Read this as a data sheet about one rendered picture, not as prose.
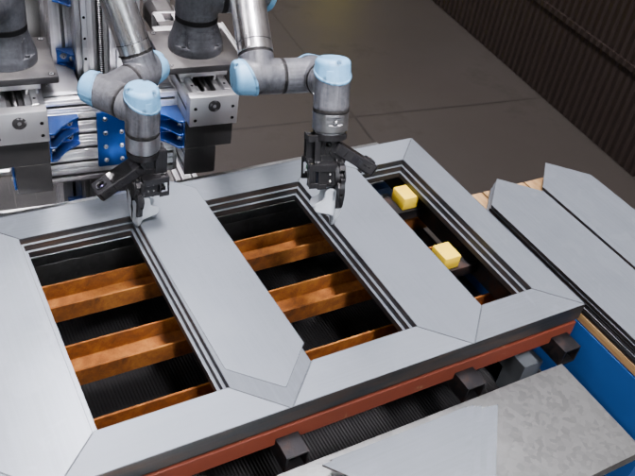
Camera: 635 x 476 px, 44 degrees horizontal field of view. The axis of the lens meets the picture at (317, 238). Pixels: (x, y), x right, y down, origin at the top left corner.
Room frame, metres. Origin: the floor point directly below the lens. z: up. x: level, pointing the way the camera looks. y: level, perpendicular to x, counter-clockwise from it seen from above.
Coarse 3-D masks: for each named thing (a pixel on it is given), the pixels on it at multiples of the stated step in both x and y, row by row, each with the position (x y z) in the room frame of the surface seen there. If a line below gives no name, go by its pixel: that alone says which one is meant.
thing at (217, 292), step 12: (228, 276) 1.28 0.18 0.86; (240, 276) 1.29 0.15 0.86; (252, 276) 1.30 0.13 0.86; (180, 288) 1.22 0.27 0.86; (192, 288) 1.23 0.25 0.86; (204, 288) 1.23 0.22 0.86; (216, 288) 1.24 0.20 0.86; (228, 288) 1.25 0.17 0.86; (240, 288) 1.25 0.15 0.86; (252, 288) 1.26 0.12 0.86; (264, 288) 1.27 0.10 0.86; (192, 300) 1.19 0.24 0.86; (204, 300) 1.20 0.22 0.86; (216, 300) 1.20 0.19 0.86; (228, 300) 1.21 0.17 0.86; (192, 312) 1.16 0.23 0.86
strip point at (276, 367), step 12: (288, 348) 1.10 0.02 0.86; (300, 348) 1.11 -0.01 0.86; (252, 360) 1.05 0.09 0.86; (264, 360) 1.06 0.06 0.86; (276, 360) 1.06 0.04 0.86; (288, 360) 1.07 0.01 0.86; (240, 372) 1.02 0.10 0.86; (252, 372) 1.02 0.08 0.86; (264, 372) 1.03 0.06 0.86; (276, 372) 1.03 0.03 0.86; (288, 372) 1.04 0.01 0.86; (276, 384) 1.00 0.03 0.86
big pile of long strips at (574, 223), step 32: (512, 192) 1.84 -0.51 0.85; (544, 192) 1.86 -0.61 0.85; (576, 192) 1.89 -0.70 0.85; (608, 192) 1.92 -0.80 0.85; (512, 224) 1.68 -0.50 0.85; (544, 224) 1.71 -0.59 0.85; (576, 224) 1.74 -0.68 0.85; (608, 224) 1.76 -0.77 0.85; (544, 256) 1.58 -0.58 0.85; (576, 256) 1.60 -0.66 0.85; (608, 256) 1.62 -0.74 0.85; (576, 288) 1.48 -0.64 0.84; (608, 288) 1.49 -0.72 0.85; (608, 320) 1.39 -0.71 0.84
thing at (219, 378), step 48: (288, 192) 1.67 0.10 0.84; (432, 192) 1.76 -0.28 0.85; (48, 240) 1.32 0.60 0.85; (96, 240) 1.37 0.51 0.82; (144, 240) 1.37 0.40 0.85; (336, 240) 1.50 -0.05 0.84; (480, 240) 1.59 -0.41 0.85; (384, 288) 1.34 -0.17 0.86; (528, 288) 1.43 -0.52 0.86; (192, 336) 1.11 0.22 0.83; (240, 384) 0.99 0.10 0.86; (288, 384) 1.01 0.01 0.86; (384, 384) 1.08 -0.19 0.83; (240, 432) 0.89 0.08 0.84
